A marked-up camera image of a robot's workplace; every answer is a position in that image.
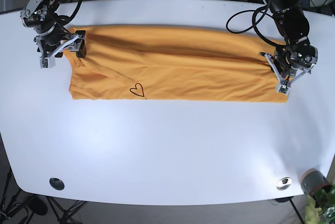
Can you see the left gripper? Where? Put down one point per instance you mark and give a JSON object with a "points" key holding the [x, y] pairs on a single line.
{"points": [[294, 60]]}

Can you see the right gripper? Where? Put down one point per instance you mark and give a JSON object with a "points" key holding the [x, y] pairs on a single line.
{"points": [[52, 39]]}

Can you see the orange yellow T-shirt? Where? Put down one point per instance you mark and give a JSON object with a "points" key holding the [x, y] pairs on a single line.
{"points": [[172, 63]]}

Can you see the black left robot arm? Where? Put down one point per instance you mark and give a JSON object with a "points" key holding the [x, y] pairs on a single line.
{"points": [[289, 18]]}

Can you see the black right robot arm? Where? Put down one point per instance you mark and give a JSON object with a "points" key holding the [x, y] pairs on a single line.
{"points": [[46, 10]]}

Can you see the silver table grommet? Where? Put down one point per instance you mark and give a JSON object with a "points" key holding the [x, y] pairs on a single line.
{"points": [[284, 183]]}

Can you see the grey plant pot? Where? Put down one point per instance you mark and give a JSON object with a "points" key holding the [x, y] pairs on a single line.
{"points": [[313, 180]]}

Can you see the black table grommet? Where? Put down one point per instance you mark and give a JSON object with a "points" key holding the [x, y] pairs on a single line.
{"points": [[56, 184]]}

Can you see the green potted plant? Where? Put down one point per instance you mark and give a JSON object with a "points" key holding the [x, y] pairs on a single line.
{"points": [[320, 206]]}

